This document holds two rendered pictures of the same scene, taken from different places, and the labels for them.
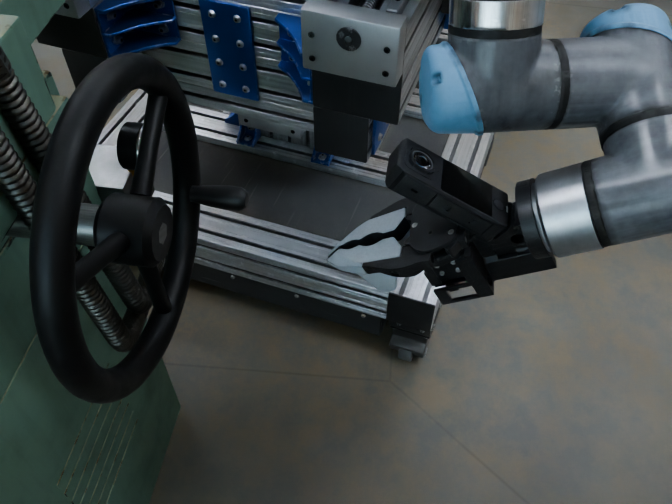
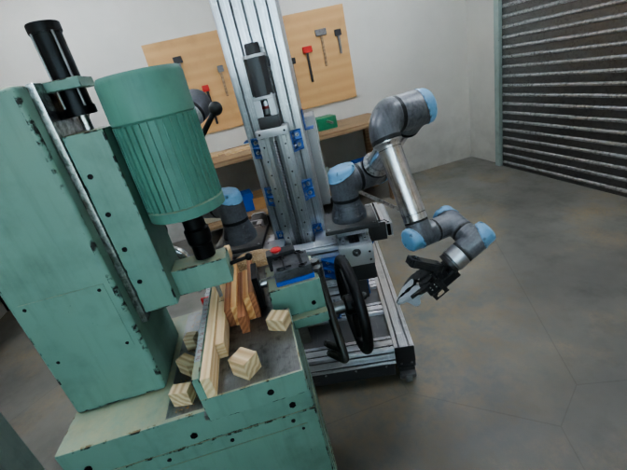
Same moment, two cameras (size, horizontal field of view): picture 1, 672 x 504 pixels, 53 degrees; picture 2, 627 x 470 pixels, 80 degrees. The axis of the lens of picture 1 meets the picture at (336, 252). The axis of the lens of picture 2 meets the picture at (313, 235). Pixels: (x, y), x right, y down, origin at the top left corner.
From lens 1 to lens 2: 0.68 m
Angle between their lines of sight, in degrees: 29
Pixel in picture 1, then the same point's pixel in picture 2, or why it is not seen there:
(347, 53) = (356, 257)
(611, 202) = (466, 247)
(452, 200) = (428, 264)
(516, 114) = (432, 237)
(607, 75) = (447, 221)
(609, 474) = (512, 386)
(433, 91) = (411, 239)
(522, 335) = (447, 353)
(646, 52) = (452, 214)
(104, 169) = not seen: hidden behind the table
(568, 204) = (456, 253)
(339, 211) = not seen: hidden behind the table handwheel
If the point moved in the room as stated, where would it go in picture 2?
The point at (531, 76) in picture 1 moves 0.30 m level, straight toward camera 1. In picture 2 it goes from (431, 228) to (468, 277)
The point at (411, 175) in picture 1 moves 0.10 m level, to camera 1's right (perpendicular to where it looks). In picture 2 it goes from (416, 260) to (444, 250)
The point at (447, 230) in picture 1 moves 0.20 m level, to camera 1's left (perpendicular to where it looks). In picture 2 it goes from (429, 274) to (371, 297)
